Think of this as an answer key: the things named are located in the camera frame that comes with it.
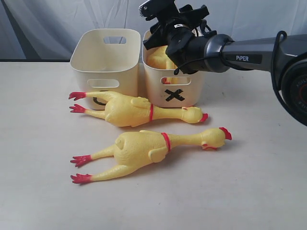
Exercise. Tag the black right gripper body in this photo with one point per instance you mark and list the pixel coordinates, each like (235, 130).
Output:
(174, 29)

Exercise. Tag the headless yellow rubber chicken body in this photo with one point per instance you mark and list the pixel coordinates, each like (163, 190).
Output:
(159, 60)

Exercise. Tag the yellow rubber chicken front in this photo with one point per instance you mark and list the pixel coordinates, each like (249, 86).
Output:
(134, 150)

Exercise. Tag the yellow rubber chicken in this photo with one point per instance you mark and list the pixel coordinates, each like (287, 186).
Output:
(128, 111)
(134, 150)

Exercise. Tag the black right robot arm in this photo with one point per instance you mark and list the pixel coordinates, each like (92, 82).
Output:
(283, 56)

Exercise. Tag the cream bin marked cross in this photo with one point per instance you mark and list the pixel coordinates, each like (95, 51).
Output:
(164, 89)

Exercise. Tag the cream bin marked circle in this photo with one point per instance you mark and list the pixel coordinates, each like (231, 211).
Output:
(107, 60)

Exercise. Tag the yellow rubber chicken rear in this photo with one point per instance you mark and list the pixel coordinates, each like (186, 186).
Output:
(128, 111)

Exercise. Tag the white backdrop curtain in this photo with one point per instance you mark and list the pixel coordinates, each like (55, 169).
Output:
(51, 29)

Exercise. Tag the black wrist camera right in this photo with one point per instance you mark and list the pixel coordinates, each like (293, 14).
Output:
(151, 8)

